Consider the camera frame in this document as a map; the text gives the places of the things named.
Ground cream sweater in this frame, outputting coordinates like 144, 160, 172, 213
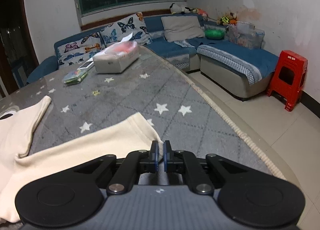
1, 96, 163, 223

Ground white tissue box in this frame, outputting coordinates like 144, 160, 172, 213
93, 33, 139, 74

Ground clear box of colourful items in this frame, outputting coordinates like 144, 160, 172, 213
62, 69, 88, 86

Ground blue corner sofa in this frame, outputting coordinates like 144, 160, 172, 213
27, 14, 279, 101

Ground left butterfly pillow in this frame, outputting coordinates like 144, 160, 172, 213
57, 32, 104, 68

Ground butterfly pillow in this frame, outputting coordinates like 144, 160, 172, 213
100, 12, 152, 45
57, 32, 104, 68

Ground red plastic stool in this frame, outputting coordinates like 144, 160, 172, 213
267, 50, 308, 111

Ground green round bowl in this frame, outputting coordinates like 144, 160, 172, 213
204, 30, 225, 40

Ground grey cushion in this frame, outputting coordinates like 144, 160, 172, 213
161, 15, 205, 42

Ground right butterfly pillow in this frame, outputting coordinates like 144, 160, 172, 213
100, 12, 152, 45

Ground black induction cooktop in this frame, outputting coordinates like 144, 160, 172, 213
0, 113, 14, 120

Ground clear plastic storage box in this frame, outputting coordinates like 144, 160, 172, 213
227, 21, 265, 49

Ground yellow orange plush toys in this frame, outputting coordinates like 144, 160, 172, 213
216, 12, 238, 26

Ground panda plush toy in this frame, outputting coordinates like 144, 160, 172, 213
169, 3, 192, 14

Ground dark wooden door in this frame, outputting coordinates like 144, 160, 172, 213
1, 0, 39, 98

